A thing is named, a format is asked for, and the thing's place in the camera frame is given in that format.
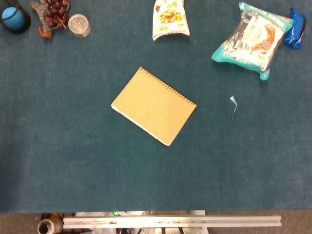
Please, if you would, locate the light blue paper strip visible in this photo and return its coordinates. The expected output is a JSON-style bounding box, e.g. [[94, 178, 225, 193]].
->
[[230, 96, 238, 120]]

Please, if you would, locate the brown spiral notebook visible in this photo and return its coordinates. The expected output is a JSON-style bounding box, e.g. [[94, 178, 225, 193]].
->
[[111, 66, 197, 147]]

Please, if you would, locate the teal felt table cloth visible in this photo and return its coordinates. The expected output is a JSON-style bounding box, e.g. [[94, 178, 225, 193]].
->
[[0, 0, 312, 214]]

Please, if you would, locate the white nut snack bag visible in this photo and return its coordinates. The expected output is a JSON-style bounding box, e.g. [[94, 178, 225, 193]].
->
[[152, 0, 190, 41]]

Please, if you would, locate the clear round jar of clips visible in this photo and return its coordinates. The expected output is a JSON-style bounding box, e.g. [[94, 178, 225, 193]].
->
[[67, 14, 91, 39]]

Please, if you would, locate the teal shrimp snack multipack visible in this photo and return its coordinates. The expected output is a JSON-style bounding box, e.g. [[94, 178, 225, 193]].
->
[[211, 2, 295, 81]]

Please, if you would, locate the grey knit glove orange cuff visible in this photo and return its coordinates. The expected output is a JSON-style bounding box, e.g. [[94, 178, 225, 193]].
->
[[31, 0, 56, 39]]

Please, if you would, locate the brown tape roll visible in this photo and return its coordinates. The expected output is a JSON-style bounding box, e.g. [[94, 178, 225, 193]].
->
[[37, 218, 63, 234]]

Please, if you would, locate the dark red grape bunch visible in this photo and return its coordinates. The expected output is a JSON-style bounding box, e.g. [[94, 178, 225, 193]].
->
[[43, 0, 70, 30]]

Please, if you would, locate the black mesh pen holder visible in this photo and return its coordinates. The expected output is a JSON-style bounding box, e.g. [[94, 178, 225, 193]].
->
[[0, 0, 32, 35]]

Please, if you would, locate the blue snack packet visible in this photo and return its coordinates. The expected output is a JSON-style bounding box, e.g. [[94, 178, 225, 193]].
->
[[284, 7, 308, 50]]

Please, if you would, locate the blue ball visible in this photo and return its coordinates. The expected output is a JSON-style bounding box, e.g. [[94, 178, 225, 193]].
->
[[1, 7, 26, 28]]

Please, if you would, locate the aluminium extrusion rail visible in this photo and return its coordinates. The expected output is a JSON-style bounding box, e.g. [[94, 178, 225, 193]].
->
[[62, 215, 282, 229]]

